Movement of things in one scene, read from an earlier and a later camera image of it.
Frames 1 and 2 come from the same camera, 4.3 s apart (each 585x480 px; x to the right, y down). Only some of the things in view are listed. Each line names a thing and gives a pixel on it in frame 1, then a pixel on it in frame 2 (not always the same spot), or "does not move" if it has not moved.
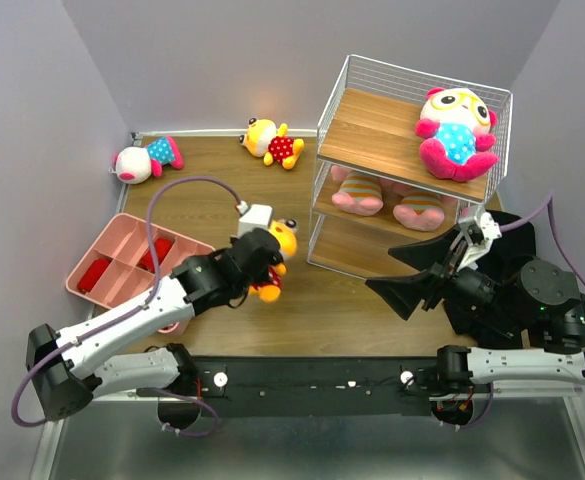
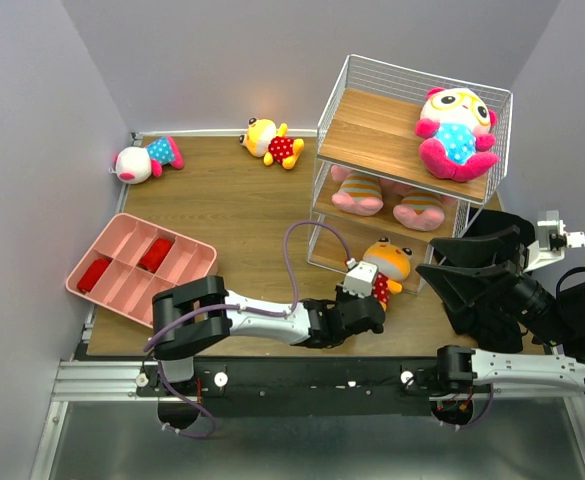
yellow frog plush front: (286, 231) → (394, 265)
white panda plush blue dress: (133, 165) does not move
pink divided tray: (120, 266) does not move
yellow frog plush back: (264, 139) does not move
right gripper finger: (405, 293) → (465, 284)
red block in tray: (92, 274) does not move
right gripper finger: (429, 254) → (461, 252)
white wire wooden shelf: (371, 191) does not move
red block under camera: (161, 246) does not move
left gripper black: (261, 275) → (340, 295)
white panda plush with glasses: (455, 126) does not move
